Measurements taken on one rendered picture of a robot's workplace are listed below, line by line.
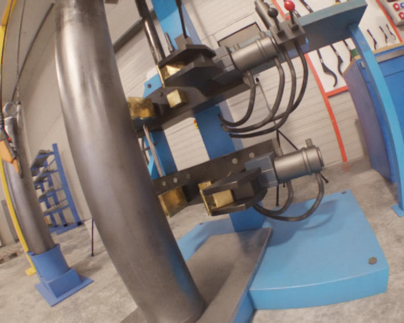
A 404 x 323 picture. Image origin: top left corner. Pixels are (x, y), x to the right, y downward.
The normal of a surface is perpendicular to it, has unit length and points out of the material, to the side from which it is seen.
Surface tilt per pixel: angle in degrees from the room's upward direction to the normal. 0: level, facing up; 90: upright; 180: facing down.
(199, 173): 90
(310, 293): 90
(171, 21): 90
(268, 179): 90
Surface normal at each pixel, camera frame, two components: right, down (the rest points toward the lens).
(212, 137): -0.47, 0.18
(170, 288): 0.54, -0.18
